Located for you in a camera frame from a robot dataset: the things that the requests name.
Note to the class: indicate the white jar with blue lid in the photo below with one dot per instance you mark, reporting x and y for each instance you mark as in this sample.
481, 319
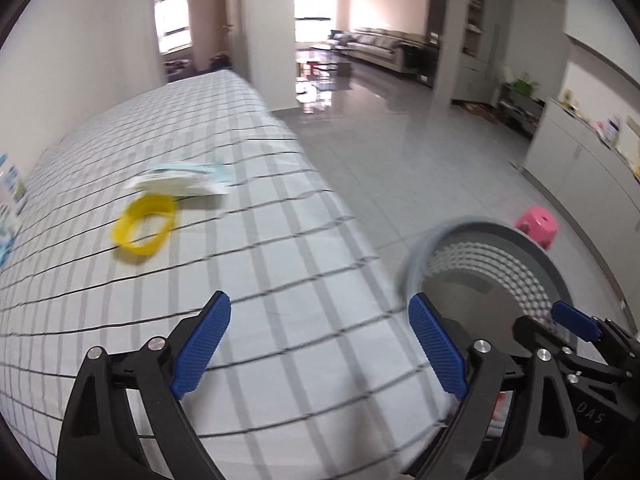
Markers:
12, 182

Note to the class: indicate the living room window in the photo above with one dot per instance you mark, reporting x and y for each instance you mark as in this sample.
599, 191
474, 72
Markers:
315, 12

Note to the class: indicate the white sideboard cabinet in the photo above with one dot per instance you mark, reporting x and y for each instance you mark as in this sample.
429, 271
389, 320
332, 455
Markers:
575, 175

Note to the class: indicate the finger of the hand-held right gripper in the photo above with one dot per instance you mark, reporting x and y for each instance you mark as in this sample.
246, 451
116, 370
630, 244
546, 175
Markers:
532, 332
577, 320

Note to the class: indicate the pink plastic stool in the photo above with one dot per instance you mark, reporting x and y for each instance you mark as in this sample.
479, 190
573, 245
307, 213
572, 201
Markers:
537, 222

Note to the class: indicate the flat cardboard pieces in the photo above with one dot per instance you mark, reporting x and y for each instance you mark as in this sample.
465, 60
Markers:
475, 110

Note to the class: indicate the white and blue flat packet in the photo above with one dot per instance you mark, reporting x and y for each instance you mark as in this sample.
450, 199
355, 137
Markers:
175, 180

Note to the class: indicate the dark chair with clothes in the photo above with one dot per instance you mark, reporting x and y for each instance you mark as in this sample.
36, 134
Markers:
420, 60

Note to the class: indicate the wall shelving unit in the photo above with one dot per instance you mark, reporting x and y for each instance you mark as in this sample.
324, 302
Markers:
475, 10

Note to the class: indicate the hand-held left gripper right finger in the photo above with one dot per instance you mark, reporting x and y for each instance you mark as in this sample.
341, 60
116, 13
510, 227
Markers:
437, 345

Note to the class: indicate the cardboard box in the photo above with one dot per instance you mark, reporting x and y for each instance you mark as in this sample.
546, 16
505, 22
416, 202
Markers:
345, 68

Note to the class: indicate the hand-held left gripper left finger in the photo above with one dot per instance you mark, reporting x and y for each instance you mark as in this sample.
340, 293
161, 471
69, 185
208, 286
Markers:
202, 345

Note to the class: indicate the green bag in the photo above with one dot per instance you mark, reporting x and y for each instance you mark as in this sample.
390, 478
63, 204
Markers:
525, 87

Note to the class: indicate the white checkered tablecloth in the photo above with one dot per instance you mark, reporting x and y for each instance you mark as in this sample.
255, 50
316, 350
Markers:
200, 125

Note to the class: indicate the low grey shelf rack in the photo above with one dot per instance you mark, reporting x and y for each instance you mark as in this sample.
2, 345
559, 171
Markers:
522, 110

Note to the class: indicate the beige sofa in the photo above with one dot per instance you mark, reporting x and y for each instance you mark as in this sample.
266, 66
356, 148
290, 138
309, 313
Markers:
380, 45

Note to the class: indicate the grey perforated waste bin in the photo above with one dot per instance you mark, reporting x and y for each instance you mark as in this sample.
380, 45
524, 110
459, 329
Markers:
500, 232

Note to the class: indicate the low coffee table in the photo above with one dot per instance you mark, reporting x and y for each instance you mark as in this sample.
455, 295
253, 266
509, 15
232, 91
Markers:
327, 49

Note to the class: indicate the bedroom window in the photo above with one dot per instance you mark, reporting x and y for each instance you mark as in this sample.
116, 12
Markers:
172, 22

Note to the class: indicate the small red stool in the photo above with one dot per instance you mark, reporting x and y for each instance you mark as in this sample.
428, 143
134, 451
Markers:
313, 66

